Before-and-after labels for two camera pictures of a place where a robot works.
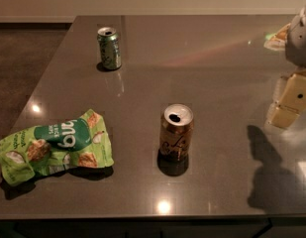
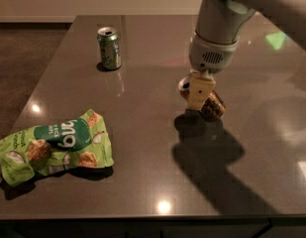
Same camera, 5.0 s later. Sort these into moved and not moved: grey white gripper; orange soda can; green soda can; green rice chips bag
Moved: grey white gripper; orange soda can
Not moved: green soda can; green rice chips bag
